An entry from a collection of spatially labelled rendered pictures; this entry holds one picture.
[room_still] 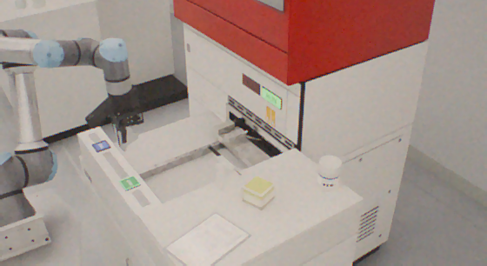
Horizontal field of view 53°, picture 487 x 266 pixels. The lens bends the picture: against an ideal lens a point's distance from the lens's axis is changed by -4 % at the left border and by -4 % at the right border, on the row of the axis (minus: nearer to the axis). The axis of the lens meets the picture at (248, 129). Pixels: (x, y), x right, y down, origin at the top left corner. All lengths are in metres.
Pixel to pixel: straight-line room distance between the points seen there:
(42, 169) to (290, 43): 0.93
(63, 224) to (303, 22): 1.05
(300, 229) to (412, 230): 1.58
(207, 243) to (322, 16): 0.79
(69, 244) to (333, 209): 0.86
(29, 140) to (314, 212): 0.98
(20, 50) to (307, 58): 0.88
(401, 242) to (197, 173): 1.39
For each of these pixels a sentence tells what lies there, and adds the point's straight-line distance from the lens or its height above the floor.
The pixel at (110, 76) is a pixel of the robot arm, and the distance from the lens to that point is 1.46.
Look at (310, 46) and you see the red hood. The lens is 1.67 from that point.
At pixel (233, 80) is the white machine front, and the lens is 2.05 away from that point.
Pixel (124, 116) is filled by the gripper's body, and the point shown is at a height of 1.24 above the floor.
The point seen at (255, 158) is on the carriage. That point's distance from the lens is 1.91.
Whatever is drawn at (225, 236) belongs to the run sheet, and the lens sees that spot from 1.47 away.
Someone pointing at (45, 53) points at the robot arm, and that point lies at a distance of 1.42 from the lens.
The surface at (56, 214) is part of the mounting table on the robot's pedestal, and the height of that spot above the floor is 0.82.
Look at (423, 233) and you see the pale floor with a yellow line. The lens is 3.02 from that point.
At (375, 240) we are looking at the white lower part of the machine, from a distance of 2.68.
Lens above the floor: 2.01
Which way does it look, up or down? 33 degrees down
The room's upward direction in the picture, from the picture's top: straight up
